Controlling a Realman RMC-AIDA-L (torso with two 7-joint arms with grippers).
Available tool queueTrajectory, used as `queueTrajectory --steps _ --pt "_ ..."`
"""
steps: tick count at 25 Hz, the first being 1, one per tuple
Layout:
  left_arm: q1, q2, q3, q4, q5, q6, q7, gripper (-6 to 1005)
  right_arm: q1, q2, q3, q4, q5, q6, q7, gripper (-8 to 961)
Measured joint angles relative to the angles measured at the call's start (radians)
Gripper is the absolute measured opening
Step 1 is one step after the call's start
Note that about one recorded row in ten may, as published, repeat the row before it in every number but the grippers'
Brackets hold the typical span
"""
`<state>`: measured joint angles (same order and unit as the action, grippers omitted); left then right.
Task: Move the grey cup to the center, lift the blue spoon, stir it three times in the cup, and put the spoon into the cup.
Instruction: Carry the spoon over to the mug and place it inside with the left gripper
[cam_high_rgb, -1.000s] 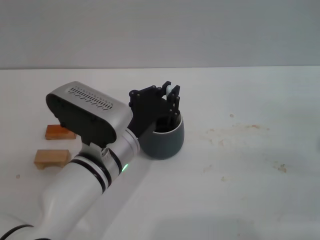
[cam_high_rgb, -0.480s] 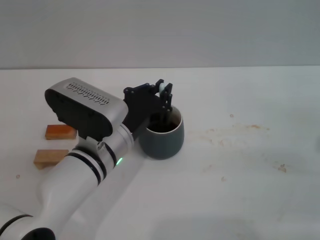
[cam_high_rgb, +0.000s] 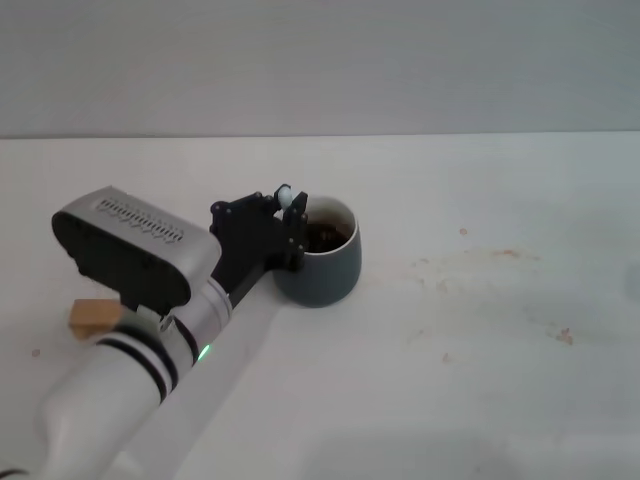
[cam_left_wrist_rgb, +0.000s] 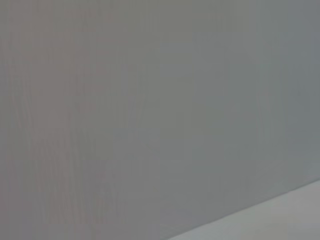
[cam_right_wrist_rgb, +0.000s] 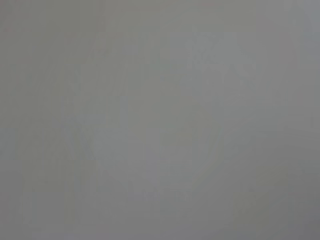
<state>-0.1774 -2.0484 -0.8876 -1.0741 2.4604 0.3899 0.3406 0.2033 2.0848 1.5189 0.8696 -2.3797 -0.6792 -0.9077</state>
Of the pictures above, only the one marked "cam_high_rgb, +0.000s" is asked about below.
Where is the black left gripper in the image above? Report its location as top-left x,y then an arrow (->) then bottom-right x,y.
208,183 -> 310,307

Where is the dark coffee liquid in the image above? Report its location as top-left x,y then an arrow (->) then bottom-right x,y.
304,214 -> 356,254

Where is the grey ceramic cup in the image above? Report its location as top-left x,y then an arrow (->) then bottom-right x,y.
269,194 -> 362,308

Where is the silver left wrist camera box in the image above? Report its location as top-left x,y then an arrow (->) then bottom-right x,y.
51,185 -> 223,314

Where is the light tan wooden block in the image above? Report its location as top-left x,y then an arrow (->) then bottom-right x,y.
68,298 -> 124,342

